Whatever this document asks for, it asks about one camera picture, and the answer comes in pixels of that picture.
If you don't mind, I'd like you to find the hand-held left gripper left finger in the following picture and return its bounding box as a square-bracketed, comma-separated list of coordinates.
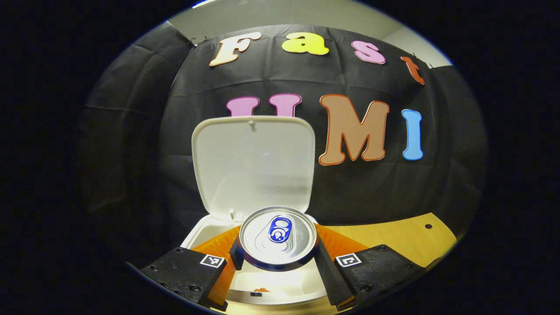
[140, 225, 245, 312]

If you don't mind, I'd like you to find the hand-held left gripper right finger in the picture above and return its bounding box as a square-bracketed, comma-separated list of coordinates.
[313, 223, 427, 311]

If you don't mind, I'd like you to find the silver pop can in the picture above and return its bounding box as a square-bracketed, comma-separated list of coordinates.
[238, 206, 320, 272]

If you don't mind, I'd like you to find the white desktop garbage bin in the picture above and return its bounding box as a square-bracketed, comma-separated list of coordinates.
[180, 115, 329, 306]

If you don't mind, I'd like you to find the wooden desktop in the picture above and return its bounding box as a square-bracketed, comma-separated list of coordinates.
[210, 213, 458, 315]

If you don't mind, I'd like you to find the black backdrop cloth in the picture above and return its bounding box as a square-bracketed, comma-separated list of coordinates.
[79, 22, 488, 272]

